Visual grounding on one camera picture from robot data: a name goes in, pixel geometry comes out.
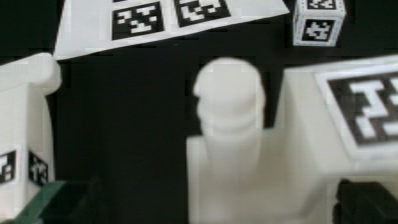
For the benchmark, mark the small white tagged cube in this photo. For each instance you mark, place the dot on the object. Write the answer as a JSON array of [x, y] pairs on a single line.
[[319, 19]]

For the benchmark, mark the white chair back part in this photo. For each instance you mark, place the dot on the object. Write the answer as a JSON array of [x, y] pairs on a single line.
[[29, 82]]

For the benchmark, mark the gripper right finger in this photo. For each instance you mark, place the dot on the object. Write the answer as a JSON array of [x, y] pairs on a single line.
[[367, 204]]

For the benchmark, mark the white chair seat part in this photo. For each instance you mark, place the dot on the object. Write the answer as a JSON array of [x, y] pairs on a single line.
[[269, 160]]

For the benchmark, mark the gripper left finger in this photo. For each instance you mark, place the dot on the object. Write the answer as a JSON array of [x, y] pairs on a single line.
[[67, 204]]

